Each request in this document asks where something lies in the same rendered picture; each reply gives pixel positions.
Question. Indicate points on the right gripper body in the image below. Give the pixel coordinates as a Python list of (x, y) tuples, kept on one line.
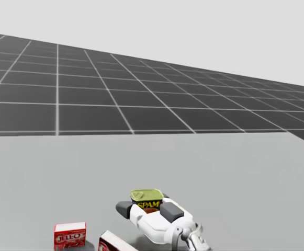
[(154, 227)]

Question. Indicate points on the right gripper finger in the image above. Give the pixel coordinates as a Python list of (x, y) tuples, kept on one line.
[(124, 209), (167, 199)]

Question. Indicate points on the green and blue rectangular can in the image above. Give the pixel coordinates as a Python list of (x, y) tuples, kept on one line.
[(146, 197)]

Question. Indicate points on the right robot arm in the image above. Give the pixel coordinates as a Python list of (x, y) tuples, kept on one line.
[(193, 238)]

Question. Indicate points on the red and white carton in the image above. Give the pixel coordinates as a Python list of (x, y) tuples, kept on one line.
[(112, 243)]

